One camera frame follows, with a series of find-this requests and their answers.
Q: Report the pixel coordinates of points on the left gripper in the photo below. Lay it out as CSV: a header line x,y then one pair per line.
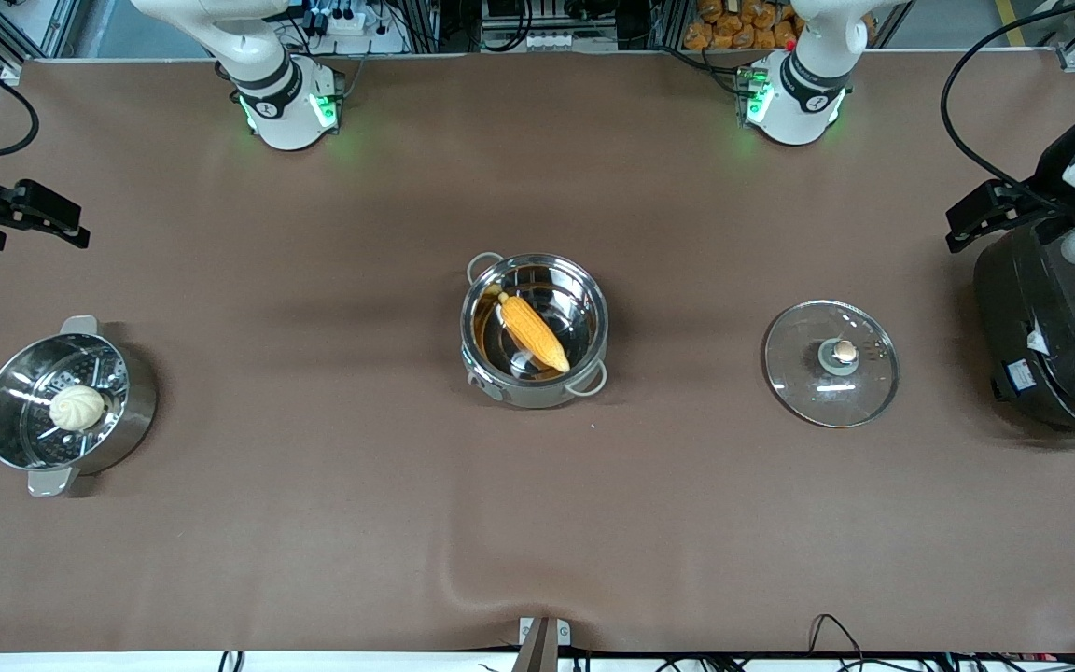
x,y
1047,179

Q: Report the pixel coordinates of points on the glass pot lid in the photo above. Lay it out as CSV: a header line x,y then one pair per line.
x,y
808,392

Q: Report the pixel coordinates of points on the yellow corn cob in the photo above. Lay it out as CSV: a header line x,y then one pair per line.
x,y
533,331

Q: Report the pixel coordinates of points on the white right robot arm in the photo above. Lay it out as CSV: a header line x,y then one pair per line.
x,y
281,103

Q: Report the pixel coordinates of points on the stainless steel steamer pot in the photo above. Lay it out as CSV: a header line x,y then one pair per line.
x,y
132,411

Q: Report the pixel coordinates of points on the stainless steel cooking pot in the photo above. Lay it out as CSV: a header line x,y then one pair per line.
x,y
537,398

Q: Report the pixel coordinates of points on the black rice cooker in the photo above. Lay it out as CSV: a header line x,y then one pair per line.
x,y
1060,327

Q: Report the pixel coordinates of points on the white steamed bun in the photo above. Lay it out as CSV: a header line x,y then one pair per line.
x,y
77,409

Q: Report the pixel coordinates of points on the bag of orange bread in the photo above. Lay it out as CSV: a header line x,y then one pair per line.
x,y
733,28

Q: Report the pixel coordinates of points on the white power strip with plugs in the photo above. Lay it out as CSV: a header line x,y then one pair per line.
x,y
342,26

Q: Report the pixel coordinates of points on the brown table mat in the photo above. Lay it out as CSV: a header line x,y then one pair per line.
x,y
687,513

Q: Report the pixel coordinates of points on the long white power strip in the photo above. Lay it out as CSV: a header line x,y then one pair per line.
x,y
556,42

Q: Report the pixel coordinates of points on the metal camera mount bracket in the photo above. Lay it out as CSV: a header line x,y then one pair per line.
x,y
542,644

